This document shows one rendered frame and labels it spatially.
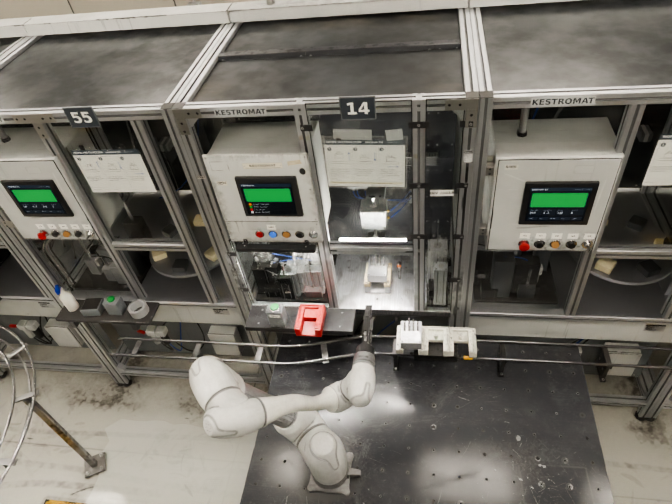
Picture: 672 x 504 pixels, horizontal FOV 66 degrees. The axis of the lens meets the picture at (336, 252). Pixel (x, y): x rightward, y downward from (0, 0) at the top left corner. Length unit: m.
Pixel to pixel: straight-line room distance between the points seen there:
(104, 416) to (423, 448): 2.17
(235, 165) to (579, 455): 1.85
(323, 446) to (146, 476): 1.54
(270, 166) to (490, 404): 1.46
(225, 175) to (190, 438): 1.87
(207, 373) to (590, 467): 1.60
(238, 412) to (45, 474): 2.21
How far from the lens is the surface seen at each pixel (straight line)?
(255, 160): 2.04
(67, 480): 3.69
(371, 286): 2.66
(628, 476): 3.34
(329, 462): 2.18
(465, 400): 2.56
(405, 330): 2.46
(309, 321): 2.55
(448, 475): 2.40
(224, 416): 1.71
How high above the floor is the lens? 2.90
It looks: 44 degrees down
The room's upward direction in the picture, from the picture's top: 9 degrees counter-clockwise
